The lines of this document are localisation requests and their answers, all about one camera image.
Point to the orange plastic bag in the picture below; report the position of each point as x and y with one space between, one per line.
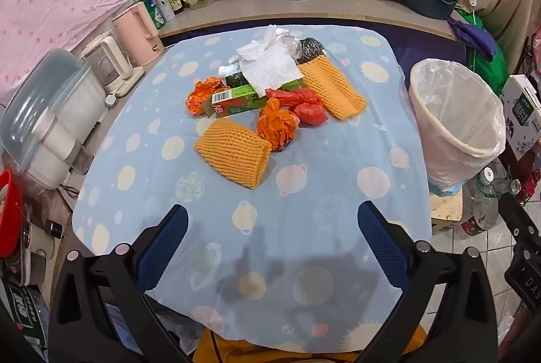
277 126

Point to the white dish dryer clear lid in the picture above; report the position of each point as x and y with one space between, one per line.
50 113

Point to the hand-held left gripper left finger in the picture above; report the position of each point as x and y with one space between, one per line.
165 249

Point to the clear plastic bottle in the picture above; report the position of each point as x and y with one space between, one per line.
486 198

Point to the purple cloth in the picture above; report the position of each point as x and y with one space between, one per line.
473 35

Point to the yellow garment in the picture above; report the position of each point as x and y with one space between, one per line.
253 352

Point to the white green milk box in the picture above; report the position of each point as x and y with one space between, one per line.
522 113

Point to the steel wool scourer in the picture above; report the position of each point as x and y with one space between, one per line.
310 50

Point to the clear plastic bag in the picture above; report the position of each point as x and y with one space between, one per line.
292 46

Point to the light blue planet print blanket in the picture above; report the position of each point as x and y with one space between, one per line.
262 227

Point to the red plastic bag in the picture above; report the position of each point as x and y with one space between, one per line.
304 105

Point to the pink electric kettle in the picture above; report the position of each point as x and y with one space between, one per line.
137 33

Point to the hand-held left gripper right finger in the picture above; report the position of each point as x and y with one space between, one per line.
380 249

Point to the cream stool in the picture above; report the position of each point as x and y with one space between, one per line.
446 213

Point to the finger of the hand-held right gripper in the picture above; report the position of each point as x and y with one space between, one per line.
515 219

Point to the short yellow foam fruit net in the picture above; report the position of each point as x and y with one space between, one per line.
232 147

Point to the wooden edged counter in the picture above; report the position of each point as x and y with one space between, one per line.
296 10

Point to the white power plug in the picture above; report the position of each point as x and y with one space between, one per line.
110 100

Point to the green drink carton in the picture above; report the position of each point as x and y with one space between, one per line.
236 103

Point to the orange foil wrapper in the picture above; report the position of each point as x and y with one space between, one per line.
203 92

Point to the red bowl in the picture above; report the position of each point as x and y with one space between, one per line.
8 198

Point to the white tissue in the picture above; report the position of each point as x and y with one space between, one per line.
274 35

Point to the long yellow foam fruit net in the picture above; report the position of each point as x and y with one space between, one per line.
334 88

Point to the green white cardboard box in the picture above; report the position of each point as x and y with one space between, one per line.
21 312

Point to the dark green white milk carton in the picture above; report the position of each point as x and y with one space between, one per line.
234 77

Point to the pink floral cloth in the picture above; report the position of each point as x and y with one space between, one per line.
536 50

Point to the green bag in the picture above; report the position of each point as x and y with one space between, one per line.
496 69

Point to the beige wastebasket with white liner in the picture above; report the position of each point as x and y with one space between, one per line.
456 122

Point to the white label bottle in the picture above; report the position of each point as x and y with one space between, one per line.
164 5

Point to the blue face mask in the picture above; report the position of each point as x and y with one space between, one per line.
443 188

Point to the white paper towel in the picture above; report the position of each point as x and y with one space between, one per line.
270 69

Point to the white mug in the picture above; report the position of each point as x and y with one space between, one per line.
40 244

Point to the white coffee maker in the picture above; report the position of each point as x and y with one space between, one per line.
110 65

